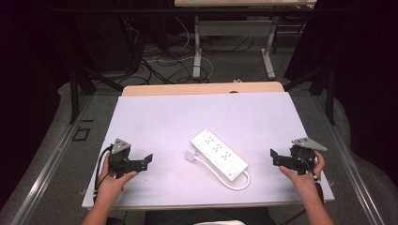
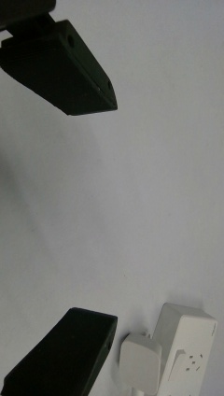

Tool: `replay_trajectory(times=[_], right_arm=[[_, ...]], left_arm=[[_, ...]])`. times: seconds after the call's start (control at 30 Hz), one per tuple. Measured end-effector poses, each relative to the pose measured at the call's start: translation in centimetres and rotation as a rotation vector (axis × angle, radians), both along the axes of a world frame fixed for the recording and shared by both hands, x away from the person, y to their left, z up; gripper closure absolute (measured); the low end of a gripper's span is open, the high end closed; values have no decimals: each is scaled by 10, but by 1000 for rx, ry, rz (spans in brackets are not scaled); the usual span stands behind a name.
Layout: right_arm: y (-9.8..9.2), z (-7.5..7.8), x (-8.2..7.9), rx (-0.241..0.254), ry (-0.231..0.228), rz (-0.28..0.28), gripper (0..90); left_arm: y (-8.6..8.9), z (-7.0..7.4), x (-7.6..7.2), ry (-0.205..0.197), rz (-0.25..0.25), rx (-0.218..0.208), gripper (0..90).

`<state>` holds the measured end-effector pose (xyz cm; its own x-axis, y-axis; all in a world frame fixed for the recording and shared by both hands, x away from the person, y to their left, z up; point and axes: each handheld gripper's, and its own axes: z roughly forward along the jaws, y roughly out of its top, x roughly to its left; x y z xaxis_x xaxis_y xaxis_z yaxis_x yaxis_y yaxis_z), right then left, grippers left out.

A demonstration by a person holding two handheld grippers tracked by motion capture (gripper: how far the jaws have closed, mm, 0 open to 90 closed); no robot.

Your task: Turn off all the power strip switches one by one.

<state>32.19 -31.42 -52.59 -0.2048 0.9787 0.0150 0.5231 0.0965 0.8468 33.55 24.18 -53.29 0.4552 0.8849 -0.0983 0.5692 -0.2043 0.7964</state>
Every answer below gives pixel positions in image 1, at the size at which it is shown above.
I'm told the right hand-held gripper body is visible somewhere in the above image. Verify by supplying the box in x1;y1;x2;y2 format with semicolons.
289;136;329;176

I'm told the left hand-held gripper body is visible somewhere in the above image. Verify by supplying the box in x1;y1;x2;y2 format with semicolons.
107;138;139;179

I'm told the person's right hand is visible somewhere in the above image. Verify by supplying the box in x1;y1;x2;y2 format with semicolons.
279;150;327;202

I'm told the person's left hand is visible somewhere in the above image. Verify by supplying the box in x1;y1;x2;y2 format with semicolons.
95;152;139;206

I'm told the white power plug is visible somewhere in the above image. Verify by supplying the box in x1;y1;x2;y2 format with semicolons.
184;149;198;163

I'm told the white power strip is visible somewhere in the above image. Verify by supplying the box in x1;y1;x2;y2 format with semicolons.
190;128;250;182

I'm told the white table mat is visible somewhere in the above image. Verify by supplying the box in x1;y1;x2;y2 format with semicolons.
81;91;335;210

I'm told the black metal stand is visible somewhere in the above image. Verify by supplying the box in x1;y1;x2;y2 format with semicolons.
283;60;339;127
69;60;125;125

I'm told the wooden table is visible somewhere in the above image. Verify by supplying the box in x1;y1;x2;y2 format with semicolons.
120;81;285;98

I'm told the person's dark clothing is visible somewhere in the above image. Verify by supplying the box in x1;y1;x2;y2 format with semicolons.
143;206;278;225

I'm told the white desk with metal legs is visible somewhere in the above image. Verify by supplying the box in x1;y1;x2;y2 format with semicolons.
174;0;317;81

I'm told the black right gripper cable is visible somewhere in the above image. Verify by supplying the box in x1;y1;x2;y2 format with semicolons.
296;149;326;205

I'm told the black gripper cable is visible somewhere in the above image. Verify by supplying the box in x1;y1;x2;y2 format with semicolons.
296;149;326;205
92;144;115;204

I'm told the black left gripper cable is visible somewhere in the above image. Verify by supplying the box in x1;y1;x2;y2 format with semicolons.
92;144;115;204

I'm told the white power strip cable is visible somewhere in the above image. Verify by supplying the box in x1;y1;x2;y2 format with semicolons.
193;155;252;191

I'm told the metal floor rail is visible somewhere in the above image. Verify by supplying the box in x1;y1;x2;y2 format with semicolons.
311;95;387;225
9;95;96;225

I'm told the tangle of floor cables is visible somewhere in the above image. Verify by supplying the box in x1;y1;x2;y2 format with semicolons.
118;15;256;86

